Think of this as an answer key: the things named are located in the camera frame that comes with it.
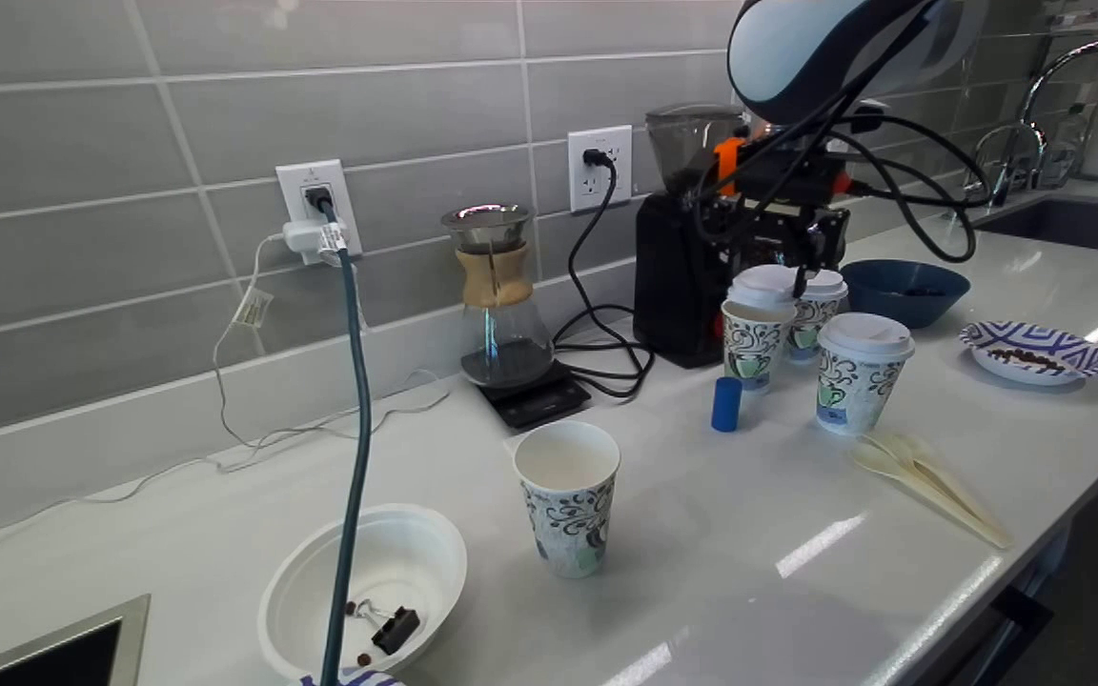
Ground white bowl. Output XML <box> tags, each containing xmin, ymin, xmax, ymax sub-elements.
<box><xmin>255</xmin><ymin>504</ymin><xmax>472</xmax><ymax>686</ymax></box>

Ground glass pour-over coffee carafe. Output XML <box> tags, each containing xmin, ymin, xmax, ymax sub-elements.
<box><xmin>444</xmin><ymin>198</ymin><xmax>562</xmax><ymax>392</ymax></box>

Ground small blue cylinder container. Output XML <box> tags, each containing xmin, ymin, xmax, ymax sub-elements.
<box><xmin>711</xmin><ymin>374</ymin><xmax>749</xmax><ymax>435</ymax></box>

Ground orange wrist mount bracket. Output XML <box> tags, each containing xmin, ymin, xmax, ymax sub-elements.
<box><xmin>715</xmin><ymin>133</ymin><xmax>753</xmax><ymax>198</ymax></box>

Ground black power cable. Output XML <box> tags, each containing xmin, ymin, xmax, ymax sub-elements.
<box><xmin>555</xmin><ymin>143</ymin><xmax>661</xmax><ymax>386</ymax></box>
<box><xmin>555</xmin><ymin>299</ymin><xmax>655</xmax><ymax>405</ymax></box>

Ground black coffee grinder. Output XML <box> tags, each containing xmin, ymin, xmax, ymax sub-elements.
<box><xmin>635</xmin><ymin>104</ymin><xmax>755</xmax><ymax>374</ymax></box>

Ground black drawer handle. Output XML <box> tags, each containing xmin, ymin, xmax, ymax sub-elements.
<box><xmin>989</xmin><ymin>584</ymin><xmax>1060</xmax><ymax>635</ymax></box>

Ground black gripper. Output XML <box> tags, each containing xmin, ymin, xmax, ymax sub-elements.
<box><xmin>727</xmin><ymin>185</ymin><xmax>853</xmax><ymax>303</ymax></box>

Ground white plug adapter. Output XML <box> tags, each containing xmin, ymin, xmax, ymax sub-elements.
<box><xmin>280</xmin><ymin>216</ymin><xmax>355</xmax><ymax>268</ymax></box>

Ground dark sink basin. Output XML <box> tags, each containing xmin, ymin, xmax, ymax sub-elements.
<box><xmin>973</xmin><ymin>195</ymin><xmax>1098</xmax><ymax>261</ymax></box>

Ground white wall outlet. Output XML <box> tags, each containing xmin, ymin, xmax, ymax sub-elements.
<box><xmin>563</xmin><ymin>123</ymin><xmax>640</xmax><ymax>216</ymax></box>
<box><xmin>271</xmin><ymin>156</ymin><xmax>365</xmax><ymax>260</ymax></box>

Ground black coffee scale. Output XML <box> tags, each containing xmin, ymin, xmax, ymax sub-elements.
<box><xmin>469</xmin><ymin>358</ymin><xmax>595</xmax><ymax>435</ymax></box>

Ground chrome kitchen faucet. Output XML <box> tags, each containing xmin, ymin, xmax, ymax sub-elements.
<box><xmin>966</xmin><ymin>33</ymin><xmax>1098</xmax><ymax>208</ymax></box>

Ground thin white cable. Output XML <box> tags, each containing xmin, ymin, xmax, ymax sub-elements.
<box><xmin>0</xmin><ymin>231</ymin><xmax>458</xmax><ymax>569</ymax></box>

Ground cream plastic spoon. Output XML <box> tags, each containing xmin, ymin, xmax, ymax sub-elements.
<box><xmin>851</xmin><ymin>443</ymin><xmax>1001</xmax><ymax>550</ymax></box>
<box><xmin>870</xmin><ymin>429</ymin><xmax>1008</xmax><ymax>536</ymax></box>

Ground dark blue bowl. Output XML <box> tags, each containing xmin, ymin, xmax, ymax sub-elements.
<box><xmin>843</xmin><ymin>254</ymin><xmax>978</xmax><ymax>330</ymax></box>

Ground patterned paper cup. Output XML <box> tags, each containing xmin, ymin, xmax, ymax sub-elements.
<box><xmin>721</xmin><ymin>299</ymin><xmax>799</xmax><ymax>392</ymax></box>
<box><xmin>813</xmin><ymin>350</ymin><xmax>912</xmax><ymax>443</ymax></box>
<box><xmin>506</xmin><ymin>418</ymin><xmax>622</xmax><ymax>584</ymax></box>
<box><xmin>785</xmin><ymin>299</ymin><xmax>847</xmax><ymax>364</ymax></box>

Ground small black clip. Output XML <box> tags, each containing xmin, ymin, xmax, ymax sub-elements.
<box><xmin>369</xmin><ymin>603</ymin><xmax>429</xmax><ymax>659</ymax></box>

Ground blue patterned plate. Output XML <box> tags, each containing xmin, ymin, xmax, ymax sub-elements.
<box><xmin>961</xmin><ymin>315</ymin><xmax>1098</xmax><ymax>392</ymax></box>

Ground black inset cooktop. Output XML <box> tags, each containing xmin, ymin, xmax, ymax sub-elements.
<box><xmin>0</xmin><ymin>592</ymin><xmax>153</xmax><ymax>686</ymax></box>

